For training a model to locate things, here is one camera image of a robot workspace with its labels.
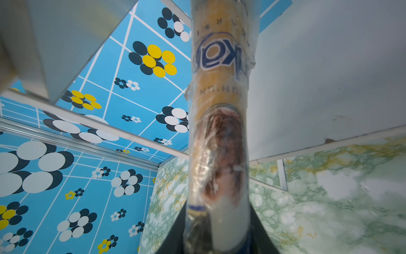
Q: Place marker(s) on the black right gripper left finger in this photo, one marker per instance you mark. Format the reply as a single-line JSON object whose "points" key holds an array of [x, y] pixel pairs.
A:
{"points": [[173, 243]]}

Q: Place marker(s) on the dark blue clear spaghetti bag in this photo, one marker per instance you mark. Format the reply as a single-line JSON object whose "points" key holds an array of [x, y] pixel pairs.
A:
{"points": [[224, 40]]}

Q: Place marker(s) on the right aluminium corner post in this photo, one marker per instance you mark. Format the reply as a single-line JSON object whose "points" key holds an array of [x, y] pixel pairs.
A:
{"points": [[58, 139]]}

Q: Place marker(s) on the white two-tier shelf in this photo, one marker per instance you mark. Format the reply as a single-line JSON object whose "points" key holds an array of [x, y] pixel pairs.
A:
{"points": [[327, 72]]}

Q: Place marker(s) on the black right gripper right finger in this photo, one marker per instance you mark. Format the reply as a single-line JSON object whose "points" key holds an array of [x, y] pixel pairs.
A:
{"points": [[260, 241]]}

